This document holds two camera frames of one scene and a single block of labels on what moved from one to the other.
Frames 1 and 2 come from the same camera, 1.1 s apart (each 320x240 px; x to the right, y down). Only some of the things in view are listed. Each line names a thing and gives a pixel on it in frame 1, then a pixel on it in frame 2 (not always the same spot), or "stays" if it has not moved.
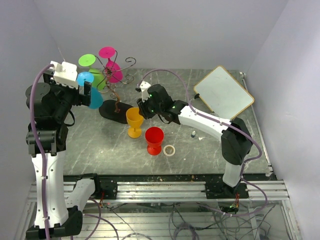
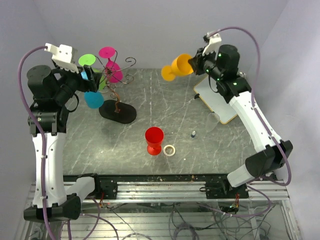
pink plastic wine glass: x=113 y=71 stays
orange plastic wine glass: x=135 y=120 → x=180 y=66
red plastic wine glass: x=154 y=136 stays
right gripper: x=142 y=106 → x=196 y=62
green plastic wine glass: x=88 y=60 stays
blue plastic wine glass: x=96 y=99 stays
